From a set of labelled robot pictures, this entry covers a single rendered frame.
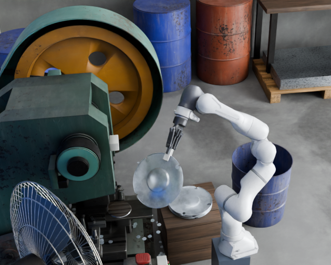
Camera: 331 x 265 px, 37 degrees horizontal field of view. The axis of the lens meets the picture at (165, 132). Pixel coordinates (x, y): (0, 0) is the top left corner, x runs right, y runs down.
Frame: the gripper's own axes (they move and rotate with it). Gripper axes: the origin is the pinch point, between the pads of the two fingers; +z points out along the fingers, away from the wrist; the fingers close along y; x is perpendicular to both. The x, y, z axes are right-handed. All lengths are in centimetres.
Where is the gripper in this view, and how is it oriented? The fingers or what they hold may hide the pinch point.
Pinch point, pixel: (168, 154)
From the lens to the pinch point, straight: 259.0
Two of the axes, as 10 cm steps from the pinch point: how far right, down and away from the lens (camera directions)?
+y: -4.3, -2.3, -8.7
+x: 8.3, 2.7, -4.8
